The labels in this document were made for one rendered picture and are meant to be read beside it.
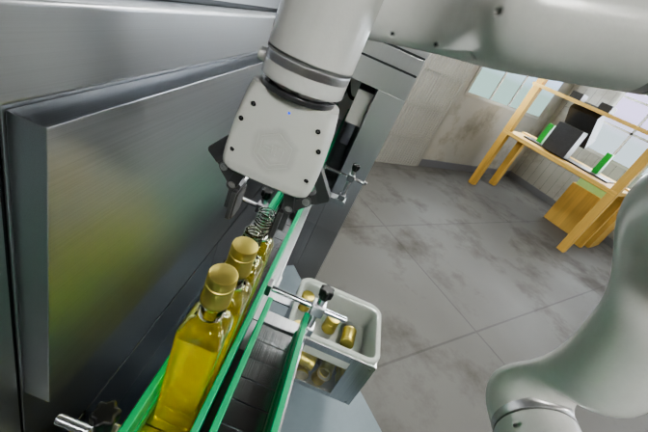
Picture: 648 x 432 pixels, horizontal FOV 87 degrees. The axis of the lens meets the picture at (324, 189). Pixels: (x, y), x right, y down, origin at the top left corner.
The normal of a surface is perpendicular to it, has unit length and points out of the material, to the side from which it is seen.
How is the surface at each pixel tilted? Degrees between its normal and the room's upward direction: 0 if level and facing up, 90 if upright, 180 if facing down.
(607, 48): 109
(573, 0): 76
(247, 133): 89
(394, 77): 90
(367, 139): 90
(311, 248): 90
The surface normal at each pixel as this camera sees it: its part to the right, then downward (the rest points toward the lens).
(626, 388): -0.58, 0.29
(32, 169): -0.17, 0.43
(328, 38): 0.15, 0.54
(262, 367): 0.36, -0.81
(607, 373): -0.83, 0.09
